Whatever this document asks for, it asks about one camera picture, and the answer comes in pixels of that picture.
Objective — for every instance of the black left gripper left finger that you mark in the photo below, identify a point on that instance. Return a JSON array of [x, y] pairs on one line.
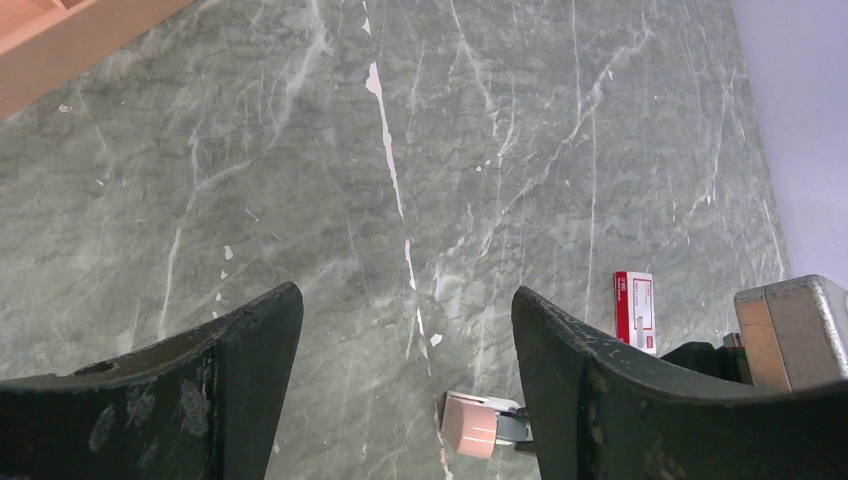
[[203, 404]]

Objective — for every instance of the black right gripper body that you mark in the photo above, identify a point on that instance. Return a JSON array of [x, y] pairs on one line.
[[728, 362]]

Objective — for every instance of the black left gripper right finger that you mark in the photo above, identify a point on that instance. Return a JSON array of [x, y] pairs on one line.
[[601, 409]]

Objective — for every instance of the small staple box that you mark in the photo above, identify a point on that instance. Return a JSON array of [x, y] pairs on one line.
[[635, 310]]

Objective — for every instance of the pink white stapler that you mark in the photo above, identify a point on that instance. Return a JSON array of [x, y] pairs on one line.
[[475, 426]]

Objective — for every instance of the peach plastic file organizer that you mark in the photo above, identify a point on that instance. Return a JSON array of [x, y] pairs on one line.
[[47, 43]]

